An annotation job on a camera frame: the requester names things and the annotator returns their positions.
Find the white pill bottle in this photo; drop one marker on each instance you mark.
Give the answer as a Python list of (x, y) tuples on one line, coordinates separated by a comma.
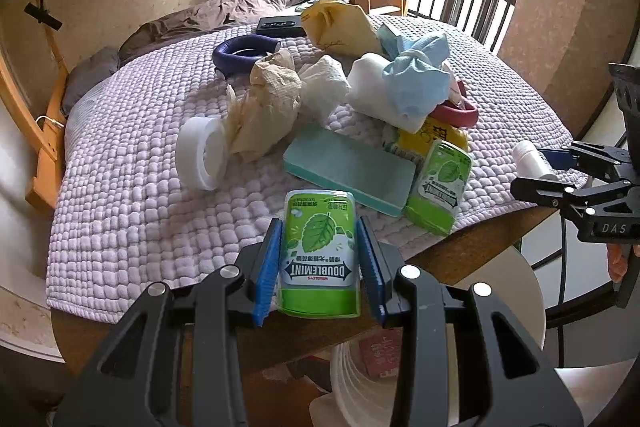
[(530, 163)]

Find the yellow snack wrapper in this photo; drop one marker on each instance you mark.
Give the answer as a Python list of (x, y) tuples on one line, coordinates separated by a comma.
[(415, 146)]

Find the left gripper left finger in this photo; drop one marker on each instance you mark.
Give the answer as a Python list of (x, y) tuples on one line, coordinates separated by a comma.
[(133, 377)]

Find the white tape roll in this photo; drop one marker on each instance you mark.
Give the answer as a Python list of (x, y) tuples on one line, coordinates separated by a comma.
[(201, 154)]

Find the beige paper towel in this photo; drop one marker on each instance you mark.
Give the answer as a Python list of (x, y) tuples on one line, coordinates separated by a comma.
[(268, 109)]

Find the blue face mask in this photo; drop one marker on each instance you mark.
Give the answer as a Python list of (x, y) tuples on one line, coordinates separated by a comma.
[(414, 75)]

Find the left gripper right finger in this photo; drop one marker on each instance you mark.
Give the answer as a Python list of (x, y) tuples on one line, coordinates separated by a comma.
[(462, 350)]

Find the brown rumpled duvet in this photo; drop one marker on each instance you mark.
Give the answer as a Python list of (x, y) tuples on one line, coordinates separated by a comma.
[(196, 20)]

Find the person right hand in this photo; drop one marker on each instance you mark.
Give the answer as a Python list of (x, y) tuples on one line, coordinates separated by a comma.
[(617, 262)]

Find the white crumpled tissue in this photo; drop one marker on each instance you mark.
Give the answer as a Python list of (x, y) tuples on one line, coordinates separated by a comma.
[(324, 87)]

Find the black flat box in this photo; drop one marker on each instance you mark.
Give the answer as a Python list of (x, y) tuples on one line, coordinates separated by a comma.
[(282, 26)]

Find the green Doublemint gum pack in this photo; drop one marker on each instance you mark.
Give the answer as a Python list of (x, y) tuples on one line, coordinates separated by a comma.
[(319, 269)]

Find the teal flat box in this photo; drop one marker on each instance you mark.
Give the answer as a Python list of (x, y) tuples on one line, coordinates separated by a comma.
[(379, 180)]

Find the black wall bracket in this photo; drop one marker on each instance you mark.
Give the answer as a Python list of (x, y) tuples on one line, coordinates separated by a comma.
[(42, 16)]

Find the white trash bin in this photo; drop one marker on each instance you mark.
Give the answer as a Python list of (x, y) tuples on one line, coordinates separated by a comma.
[(370, 371)]

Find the purple ring tube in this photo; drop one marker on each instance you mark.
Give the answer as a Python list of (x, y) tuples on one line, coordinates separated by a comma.
[(238, 55)]

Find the grey pillow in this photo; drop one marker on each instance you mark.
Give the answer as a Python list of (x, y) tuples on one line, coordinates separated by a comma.
[(87, 74)]

